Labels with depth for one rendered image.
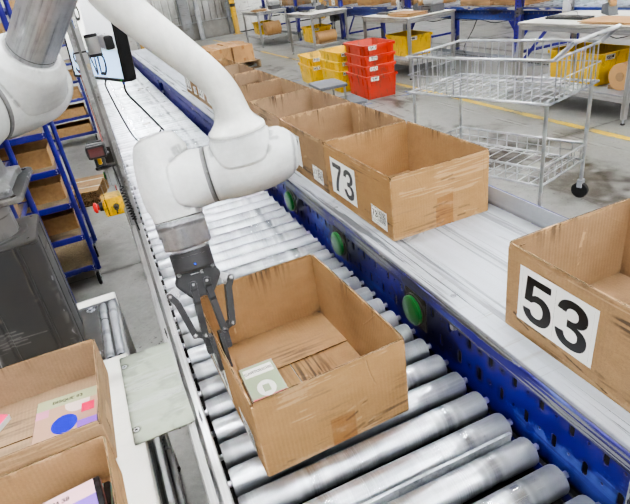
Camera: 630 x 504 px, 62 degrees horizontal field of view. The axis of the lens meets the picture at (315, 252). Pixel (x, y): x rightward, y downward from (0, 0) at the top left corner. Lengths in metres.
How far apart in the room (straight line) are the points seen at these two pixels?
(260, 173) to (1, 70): 0.62
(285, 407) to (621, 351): 0.51
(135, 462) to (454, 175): 0.95
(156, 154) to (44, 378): 0.62
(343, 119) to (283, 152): 1.14
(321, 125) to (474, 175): 0.79
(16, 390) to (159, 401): 0.33
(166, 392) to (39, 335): 0.35
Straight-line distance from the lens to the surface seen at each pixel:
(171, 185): 0.93
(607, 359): 0.89
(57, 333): 1.39
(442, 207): 1.37
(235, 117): 0.92
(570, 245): 1.08
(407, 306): 1.19
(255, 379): 1.13
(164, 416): 1.15
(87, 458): 1.05
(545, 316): 0.95
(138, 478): 1.07
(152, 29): 0.91
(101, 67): 2.15
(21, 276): 1.32
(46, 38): 1.26
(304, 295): 1.27
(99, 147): 1.91
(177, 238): 0.95
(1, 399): 1.37
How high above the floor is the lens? 1.50
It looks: 28 degrees down
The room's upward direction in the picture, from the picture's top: 9 degrees counter-clockwise
